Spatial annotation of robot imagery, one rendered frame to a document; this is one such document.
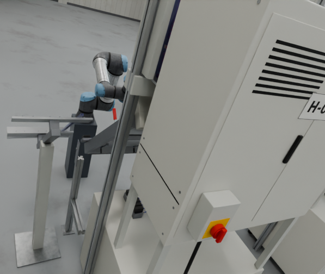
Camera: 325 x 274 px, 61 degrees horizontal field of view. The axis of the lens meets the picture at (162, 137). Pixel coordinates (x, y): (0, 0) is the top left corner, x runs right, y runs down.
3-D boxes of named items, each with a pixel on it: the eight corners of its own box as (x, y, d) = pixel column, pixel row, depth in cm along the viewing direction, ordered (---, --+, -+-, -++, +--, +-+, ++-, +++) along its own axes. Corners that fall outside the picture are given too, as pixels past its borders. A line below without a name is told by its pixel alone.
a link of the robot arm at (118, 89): (111, 92, 169) (116, 81, 160) (129, 94, 174) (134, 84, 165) (111, 103, 166) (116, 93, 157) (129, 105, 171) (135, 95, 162)
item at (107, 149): (87, 153, 167) (87, 141, 168) (178, 151, 200) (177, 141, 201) (88, 153, 166) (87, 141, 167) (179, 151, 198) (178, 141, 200)
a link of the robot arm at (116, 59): (93, 102, 228) (108, 48, 190) (111, 104, 235) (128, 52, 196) (93, 113, 222) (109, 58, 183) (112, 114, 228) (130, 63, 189)
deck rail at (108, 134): (84, 153, 166) (84, 143, 167) (87, 153, 167) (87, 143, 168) (130, 127, 105) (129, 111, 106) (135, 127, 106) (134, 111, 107)
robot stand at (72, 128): (64, 165, 254) (71, 113, 229) (84, 165, 263) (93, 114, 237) (66, 178, 241) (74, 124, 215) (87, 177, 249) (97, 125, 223)
